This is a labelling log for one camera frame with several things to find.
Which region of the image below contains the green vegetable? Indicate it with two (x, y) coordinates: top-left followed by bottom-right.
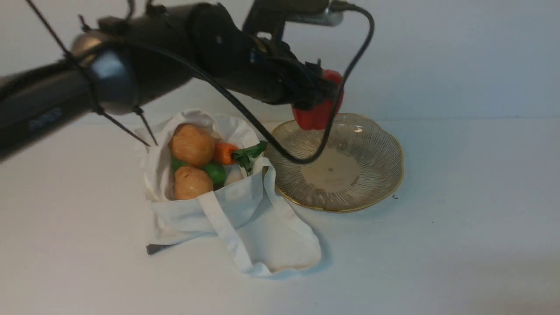
(171, 156), (227, 190)

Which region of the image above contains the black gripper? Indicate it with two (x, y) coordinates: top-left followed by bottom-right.
(250, 37), (338, 110)

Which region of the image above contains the brown potato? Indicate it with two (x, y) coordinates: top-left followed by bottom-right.
(174, 166), (214, 200)
(168, 124), (215, 167)

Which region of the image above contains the white cloth bag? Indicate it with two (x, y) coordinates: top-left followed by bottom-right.
(136, 109), (322, 278)

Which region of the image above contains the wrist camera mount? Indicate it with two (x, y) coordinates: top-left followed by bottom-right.
(242, 0), (343, 42)

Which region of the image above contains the gold-rimmed glass plate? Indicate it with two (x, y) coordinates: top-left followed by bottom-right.
(265, 113), (404, 213)

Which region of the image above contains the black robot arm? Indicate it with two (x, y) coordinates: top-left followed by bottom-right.
(0, 0), (336, 160)

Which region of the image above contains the lower brown potato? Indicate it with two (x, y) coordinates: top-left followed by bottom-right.
(174, 166), (214, 200)

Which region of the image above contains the orange carrot with leaves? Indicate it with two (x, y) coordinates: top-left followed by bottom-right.
(212, 141), (268, 174)

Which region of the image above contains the red bell pepper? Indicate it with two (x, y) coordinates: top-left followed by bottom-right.
(291, 70), (343, 131)

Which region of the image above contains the black cable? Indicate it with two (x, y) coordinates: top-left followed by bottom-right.
(127, 2), (375, 165)

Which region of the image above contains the upper brown potato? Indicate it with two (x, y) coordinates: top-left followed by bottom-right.
(168, 124), (215, 167)

